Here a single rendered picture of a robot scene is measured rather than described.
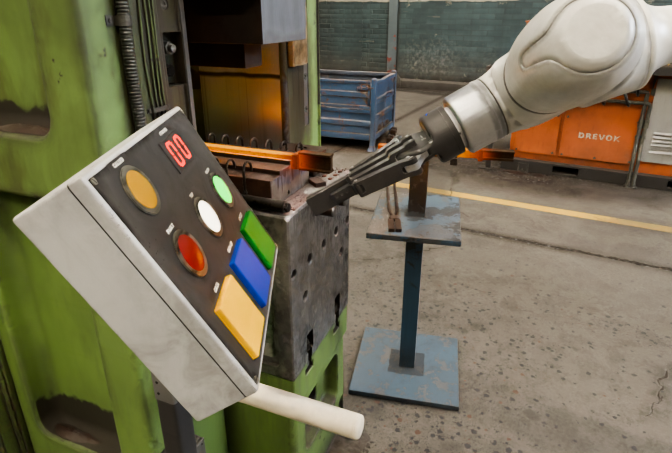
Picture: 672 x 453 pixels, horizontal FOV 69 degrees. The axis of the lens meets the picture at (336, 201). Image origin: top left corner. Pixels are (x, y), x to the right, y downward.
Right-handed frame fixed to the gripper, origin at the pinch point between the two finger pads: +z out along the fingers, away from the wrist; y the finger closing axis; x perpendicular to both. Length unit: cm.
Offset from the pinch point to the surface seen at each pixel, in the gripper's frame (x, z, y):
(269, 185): -3.3, 16.1, 35.5
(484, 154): -37, -35, 72
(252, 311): -1.7, 12.6, -18.0
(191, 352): 1.9, 16.4, -26.9
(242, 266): 1.7, 12.6, -12.3
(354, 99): -70, -6, 419
